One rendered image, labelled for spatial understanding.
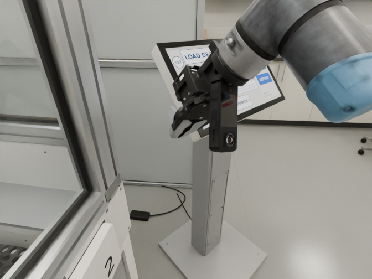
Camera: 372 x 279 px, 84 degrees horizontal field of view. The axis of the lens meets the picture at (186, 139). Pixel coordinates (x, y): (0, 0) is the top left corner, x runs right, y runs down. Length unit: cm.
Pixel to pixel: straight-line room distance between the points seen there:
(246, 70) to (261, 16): 7
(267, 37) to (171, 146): 138
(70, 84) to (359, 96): 32
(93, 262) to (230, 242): 116
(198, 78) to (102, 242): 33
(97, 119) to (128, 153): 138
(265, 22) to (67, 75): 26
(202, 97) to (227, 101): 4
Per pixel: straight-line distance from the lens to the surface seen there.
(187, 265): 139
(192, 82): 37
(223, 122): 33
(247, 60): 31
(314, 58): 26
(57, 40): 31
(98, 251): 41
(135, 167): 181
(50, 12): 31
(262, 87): 90
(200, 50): 76
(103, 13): 149
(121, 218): 52
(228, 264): 141
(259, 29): 30
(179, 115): 37
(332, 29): 27
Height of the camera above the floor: 125
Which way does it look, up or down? 29 degrees down
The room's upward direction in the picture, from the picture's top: straight up
